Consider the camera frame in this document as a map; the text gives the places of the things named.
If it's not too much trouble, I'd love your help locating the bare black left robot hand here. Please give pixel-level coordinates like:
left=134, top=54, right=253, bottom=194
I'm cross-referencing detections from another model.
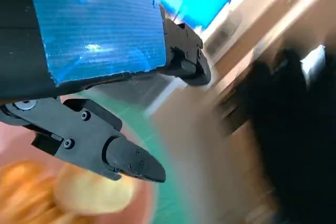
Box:
left=0, top=0, right=212, bottom=183

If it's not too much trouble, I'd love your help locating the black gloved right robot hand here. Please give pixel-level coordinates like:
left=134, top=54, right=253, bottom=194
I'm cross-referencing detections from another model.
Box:
left=246, top=47, right=336, bottom=224

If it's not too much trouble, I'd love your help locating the pink bowl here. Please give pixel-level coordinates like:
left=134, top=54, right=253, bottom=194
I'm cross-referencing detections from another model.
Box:
left=0, top=95, right=158, bottom=224

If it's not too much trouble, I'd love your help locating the round bread bun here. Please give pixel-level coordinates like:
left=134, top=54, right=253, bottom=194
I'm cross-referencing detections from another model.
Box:
left=54, top=163, right=136, bottom=214

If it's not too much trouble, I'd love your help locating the long twisted bread loaf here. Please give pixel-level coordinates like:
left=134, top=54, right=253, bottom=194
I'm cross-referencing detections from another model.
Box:
left=0, top=159, right=87, bottom=224

